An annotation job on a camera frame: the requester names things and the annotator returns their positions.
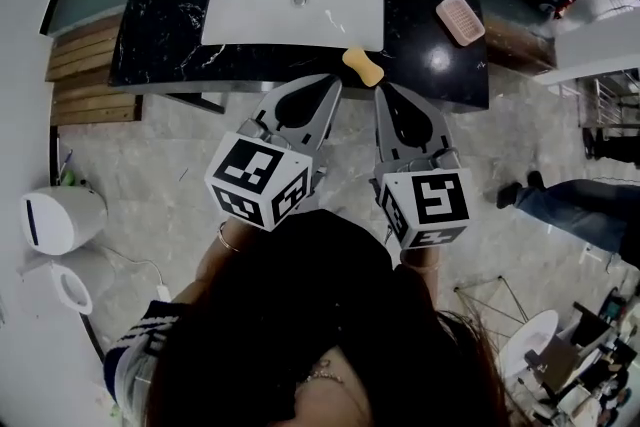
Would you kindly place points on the wooden slat bench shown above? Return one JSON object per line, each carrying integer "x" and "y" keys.
{"x": 85, "y": 80}

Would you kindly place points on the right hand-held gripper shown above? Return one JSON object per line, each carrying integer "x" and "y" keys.
{"x": 430, "y": 205}

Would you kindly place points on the person's right forearm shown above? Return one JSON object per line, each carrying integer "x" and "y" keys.
{"x": 422, "y": 259}

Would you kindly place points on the person's left forearm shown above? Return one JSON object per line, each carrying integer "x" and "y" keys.
{"x": 215, "y": 265}

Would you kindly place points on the white oval-rim bin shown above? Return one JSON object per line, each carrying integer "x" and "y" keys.
{"x": 75, "y": 287}

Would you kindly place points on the black marble vanity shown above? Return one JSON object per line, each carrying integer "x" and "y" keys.
{"x": 160, "y": 25}

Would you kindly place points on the yellow bar of soap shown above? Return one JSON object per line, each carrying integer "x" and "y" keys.
{"x": 362, "y": 65}

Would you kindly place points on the pink soap dish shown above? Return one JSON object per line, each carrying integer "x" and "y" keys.
{"x": 460, "y": 20}

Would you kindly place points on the white rectangular sink basin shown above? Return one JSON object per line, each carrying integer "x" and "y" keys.
{"x": 270, "y": 20}

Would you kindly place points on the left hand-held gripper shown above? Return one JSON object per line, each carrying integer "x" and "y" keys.
{"x": 250, "y": 175}

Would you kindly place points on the small green object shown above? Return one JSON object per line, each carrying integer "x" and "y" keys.
{"x": 67, "y": 178}

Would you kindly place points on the metal railing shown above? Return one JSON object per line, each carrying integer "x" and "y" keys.
{"x": 607, "y": 102}

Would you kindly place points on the white lidded dustbin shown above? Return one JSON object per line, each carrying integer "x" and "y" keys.
{"x": 65, "y": 220}

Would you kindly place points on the blue pen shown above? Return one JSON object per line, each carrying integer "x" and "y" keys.
{"x": 66, "y": 161}

